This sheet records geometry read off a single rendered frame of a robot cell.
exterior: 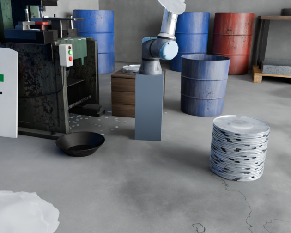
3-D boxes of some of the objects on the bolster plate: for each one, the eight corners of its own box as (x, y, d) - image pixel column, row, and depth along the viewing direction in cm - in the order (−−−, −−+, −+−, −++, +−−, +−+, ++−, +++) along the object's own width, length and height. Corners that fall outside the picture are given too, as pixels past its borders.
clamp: (39, 29, 205) (38, 13, 201) (22, 29, 189) (21, 13, 186) (32, 28, 206) (30, 13, 203) (15, 29, 191) (13, 12, 188)
